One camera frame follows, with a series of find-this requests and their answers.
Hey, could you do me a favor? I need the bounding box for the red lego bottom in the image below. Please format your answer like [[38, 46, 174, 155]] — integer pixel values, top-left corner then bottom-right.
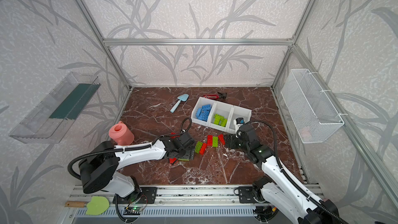
[[169, 158, 177, 164]]

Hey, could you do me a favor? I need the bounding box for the red lego slim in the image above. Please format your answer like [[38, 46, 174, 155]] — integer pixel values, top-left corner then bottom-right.
[[199, 143, 207, 155]]

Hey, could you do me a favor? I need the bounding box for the red lego diagonal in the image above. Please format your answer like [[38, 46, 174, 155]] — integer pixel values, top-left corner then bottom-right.
[[218, 134, 226, 145]]

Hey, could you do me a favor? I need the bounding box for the blue lego diagonal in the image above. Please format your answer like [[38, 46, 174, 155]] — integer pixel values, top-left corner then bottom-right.
[[195, 108, 202, 119]]

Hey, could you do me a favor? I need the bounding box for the blue lego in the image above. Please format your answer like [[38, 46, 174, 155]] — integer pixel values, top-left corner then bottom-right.
[[200, 111, 210, 122]]

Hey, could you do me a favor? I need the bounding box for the blue lego horizontal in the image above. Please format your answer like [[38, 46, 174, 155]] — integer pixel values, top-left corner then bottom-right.
[[202, 104, 212, 111]]

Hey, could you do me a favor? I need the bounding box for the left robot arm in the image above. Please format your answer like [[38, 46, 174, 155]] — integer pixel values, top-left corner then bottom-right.
[[67, 117, 195, 197]]

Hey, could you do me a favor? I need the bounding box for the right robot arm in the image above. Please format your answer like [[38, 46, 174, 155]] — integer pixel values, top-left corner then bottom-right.
[[226, 118, 345, 224]]

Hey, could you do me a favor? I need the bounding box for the white right bin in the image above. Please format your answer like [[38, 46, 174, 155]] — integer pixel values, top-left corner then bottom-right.
[[227, 105, 252, 134]]

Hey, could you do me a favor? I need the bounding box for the white bin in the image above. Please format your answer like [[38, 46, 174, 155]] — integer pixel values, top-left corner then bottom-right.
[[227, 105, 252, 134], [209, 102, 233, 132], [191, 97, 216, 127]]

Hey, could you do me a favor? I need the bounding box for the white middle bin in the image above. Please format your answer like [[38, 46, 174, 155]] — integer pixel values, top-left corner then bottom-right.
[[209, 102, 233, 132]]

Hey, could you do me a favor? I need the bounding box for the white left bin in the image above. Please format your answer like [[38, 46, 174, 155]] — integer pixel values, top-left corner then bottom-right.
[[191, 97, 216, 127]]

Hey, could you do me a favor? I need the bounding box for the light blue toy shovel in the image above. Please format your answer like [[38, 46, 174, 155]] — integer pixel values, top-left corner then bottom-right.
[[170, 94, 189, 113]]

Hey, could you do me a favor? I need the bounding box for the pink watering can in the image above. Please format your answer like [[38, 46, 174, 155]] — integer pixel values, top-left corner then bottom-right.
[[108, 121, 135, 146]]

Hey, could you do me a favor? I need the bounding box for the green toy shovel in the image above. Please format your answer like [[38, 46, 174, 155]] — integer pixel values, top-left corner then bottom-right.
[[65, 196, 110, 216]]

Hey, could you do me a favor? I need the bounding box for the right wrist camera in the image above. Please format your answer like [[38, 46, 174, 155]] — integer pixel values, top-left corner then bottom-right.
[[234, 117, 245, 133]]

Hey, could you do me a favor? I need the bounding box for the aluminium front rail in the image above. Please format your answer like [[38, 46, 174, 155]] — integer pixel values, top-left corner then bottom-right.
[[68, 184, 325, 207]]

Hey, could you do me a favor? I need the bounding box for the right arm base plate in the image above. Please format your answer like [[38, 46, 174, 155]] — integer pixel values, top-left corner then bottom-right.
[[234, 186, 266, 204]]

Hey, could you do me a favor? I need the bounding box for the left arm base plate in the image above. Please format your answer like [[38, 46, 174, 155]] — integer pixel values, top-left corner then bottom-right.
[[113, 187, 158, 204]]

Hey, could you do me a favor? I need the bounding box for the white wire basket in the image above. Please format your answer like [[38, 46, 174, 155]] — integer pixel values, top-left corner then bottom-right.
[[282, 68, 345, 144]]

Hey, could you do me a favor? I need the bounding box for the clear plastic wall shelf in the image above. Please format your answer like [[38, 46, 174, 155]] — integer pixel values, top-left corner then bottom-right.
[[9, 72, 101, 144]]

